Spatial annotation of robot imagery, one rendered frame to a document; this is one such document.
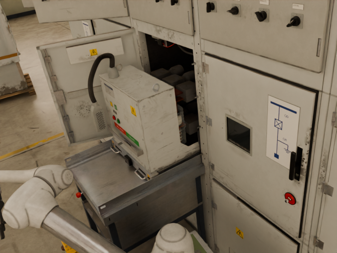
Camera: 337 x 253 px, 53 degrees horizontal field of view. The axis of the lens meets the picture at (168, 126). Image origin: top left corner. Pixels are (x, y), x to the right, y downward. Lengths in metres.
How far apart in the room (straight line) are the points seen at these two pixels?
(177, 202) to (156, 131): 0.52
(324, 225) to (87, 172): 1.38
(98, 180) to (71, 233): 0.74
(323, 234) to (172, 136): 0.90
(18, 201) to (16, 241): 1.81
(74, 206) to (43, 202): 1.87
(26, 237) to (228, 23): 2.48
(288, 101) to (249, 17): 0.35
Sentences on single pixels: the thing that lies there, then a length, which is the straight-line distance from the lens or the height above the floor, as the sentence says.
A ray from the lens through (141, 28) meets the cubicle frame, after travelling 2.19.
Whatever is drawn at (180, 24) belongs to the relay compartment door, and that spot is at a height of 1.69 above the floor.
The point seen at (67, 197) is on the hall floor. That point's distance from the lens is 3.46.
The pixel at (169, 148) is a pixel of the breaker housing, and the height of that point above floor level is 1.03.
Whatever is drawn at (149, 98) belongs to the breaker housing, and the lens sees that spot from 1.74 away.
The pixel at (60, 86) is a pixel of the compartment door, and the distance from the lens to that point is 2.38.
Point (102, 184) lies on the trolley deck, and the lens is 2.10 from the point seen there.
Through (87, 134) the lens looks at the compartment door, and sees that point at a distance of 2.54.
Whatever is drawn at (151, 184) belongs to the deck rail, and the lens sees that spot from 1.96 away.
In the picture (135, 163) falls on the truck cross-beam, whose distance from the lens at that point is 2.08.
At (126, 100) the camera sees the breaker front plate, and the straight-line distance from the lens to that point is 1.84.
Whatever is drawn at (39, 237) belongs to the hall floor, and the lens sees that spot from 3.20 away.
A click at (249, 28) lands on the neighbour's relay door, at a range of 1.39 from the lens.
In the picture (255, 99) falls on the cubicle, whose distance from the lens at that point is 1.48.
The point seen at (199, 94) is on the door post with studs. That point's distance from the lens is 1.84.
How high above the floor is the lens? 2.13
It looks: 31 degrees down
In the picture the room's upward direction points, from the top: 8 degrees counter-clockwise
